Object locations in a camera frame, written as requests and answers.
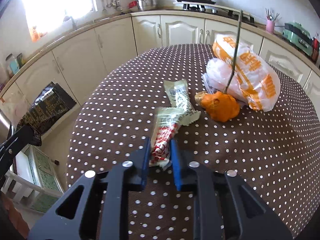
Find black snack bag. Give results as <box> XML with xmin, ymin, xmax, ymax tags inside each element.
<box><xmin>17</xmin><ymin>82</ymin><xmax>76</xmax><ymax>146</ymax></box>

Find red white snack wrapper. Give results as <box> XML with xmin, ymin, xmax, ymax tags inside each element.
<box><xmin>149</xmin><ymin>107</ymin><xmax>184</xmax><ymax>171</ymax></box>

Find brown bread piece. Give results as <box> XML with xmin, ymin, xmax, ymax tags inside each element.
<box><xmin>194</xmin><ymin>91</ymin><xmax>207</xmax><ymax>105</ymax></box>

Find white printed snack wrapper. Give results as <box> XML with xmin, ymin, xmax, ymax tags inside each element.
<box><xmin>163</xmin><ymin>79</ymin><xmax>201</xmax><ymax>126</ymax></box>

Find kitchen window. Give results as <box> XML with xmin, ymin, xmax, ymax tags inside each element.
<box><xmin>21</xmin><ymin>0</ymin><xmax>98</xmax><ymax>32</ymax></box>

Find person left hand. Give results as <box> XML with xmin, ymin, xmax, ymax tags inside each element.
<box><xmin>1</xmin><ymin>192</ymin><xmax>30</xmax><ymax>240</ymax></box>

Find white green side cart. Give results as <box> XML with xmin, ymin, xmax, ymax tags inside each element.
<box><xmin>1</xmin><ymin>145</ymin><xmax>64</xmax><ymax>213</ymax></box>

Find brown polka dot tablecloth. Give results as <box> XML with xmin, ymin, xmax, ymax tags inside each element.
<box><xmin>66</xmin><ymin>44</ymin><xmax>319</xmax><ymax>239</ymax></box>

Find glass jar on counter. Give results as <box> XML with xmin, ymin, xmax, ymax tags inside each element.
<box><xmin>5</xmin><ymin>53</ymin><xmax>20</xmax><ymax>77</ymax></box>

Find orange mandarin peel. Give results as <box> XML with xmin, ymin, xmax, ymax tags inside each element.
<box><xmin>200</xmin><ymin>91</ymin><xmax>240</xmax><ymax>122</ymax></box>

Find cream lower cabinets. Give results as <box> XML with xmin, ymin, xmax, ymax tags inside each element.
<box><xmin>0</xmin><ymin>13</ymin><xmax>320</xmax><ymax>131</ymax></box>

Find white orange plastic bag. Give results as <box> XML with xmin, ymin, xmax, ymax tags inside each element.
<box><xmin>202</xmin><ymin>34</ymin><xmax>280</xmax><ymax>112</ymax></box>

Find steel sink faucet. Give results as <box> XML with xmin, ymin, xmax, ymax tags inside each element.
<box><xmin>63</xmin><ymin>16</ymin><xmax>77</xmax><ymax>30</ymax></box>

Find thin wooden stick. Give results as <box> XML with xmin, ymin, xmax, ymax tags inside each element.
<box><xmin>223</xmin><ymin>10</ymin><xmax>243</xmax><ymax>94</ymax></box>

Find green electric grill pot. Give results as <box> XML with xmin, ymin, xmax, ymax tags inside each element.
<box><xmin>282</xmin><ymin>22</ymin><xmax>313</xmax><ymax>56</ymax></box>

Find pink utensil holder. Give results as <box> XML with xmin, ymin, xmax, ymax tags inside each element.
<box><xmin>265</xmin><ymin>19</ymin><xmax>275</xmax><ymax>34</ymax></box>

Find red bowl on counter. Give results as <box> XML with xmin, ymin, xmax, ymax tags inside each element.
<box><xmin>129</xmin><ymin>1</ymin><xmax>137</xmax><ymax>9</ymax></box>

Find black gas stove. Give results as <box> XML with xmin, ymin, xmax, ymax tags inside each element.
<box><xmin>174</xmin><ymin>0</ymin><xmax>240</xmax><ymax>21</ymax></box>

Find steel steamer pot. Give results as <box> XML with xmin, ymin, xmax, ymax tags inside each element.
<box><xmin>136</xmin><ymin>0</ymin><xmax>158</xmax><ymax>11</ymax></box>

